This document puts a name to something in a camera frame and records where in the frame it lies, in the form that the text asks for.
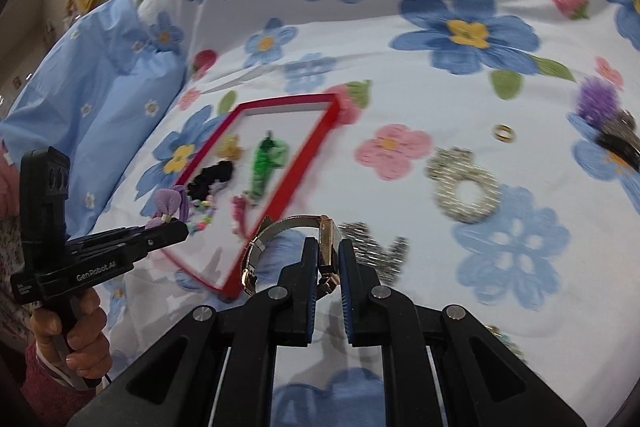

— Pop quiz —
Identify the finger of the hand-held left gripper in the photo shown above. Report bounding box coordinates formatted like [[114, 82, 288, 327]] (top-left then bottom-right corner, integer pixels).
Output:
[[142, 219, 190, 254]]

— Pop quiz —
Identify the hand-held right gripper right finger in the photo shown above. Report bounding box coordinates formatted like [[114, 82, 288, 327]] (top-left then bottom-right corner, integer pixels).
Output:
[[337, 238, 588, 427]]

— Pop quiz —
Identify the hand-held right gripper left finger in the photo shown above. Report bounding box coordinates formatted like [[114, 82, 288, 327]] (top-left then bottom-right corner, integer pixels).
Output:
[[65, 237, 321, 427]]

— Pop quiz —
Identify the purple bow hair clip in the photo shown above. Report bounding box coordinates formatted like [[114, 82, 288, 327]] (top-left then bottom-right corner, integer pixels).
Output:
[[152, 186, 194, 226]]

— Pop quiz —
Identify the colourful bead bracelet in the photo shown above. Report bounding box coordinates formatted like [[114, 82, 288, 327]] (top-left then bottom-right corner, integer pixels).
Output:
[[184, 194, 217, 234]]

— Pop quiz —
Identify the metal band wristwatch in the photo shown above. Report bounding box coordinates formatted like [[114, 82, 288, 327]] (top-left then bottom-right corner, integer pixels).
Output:
[[240, 214, 347, 299]]

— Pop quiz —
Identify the black scrunchie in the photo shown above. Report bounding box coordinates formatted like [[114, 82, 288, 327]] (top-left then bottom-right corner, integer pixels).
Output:
[[187, 160, 237, 200]]

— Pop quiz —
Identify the pink bow hair clip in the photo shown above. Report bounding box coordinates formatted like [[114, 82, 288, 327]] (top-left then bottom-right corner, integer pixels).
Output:
[[231, 197, 252, 234]]

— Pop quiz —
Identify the green hair clip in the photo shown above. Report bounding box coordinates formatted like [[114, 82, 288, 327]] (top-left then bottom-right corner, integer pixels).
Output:
[[243, 157, 277, 204]]

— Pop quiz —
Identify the yellow hair claw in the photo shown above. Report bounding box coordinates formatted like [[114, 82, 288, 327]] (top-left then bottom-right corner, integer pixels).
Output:
[[217, 134, 247, 160]]

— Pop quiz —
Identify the light green hair tie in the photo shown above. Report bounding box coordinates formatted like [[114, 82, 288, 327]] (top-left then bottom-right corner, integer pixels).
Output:
[[254, 131, 291, 168]]

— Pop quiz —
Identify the red shallow box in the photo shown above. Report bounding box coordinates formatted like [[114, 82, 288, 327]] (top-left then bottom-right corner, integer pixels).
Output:
[[150, 93, 347, 299]]

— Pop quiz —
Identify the person's left forearm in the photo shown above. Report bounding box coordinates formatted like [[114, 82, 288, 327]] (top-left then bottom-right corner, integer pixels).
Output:
[[20, 339, 108, 427]]

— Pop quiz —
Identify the person's left hand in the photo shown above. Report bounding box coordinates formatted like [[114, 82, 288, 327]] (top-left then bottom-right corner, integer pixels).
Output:
[[30, 292, 112, 390]]

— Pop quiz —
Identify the silver rhinestone hair clip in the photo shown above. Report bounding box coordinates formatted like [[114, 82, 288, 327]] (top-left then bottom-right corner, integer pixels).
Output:
[[345, 222, 412, 286]]

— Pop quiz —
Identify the person's floral clothing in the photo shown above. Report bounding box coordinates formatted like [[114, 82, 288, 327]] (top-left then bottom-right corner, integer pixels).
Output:
[[0, 139, 38, 358]]

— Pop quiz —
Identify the light blue pillow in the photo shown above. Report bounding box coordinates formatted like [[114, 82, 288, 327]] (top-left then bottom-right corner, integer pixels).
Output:
[[0, 0, 192, 239]]

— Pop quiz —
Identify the black hair clip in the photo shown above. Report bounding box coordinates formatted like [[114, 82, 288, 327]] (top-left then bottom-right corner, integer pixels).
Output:
[[594, 109, 640, 168]]

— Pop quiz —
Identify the purple scrunchie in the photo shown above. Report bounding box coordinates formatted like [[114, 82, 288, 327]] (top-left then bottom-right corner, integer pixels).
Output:
[[575, 76, 622, 124]]

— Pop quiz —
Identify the pearl bracelet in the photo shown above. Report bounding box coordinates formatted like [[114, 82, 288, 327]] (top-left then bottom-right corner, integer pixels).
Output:
[[426, 148, 502, 225]]

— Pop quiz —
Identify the pastel bead bracelet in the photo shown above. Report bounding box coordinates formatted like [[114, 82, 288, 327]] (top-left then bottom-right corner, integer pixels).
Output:
[[482, 324, 527, 364]]

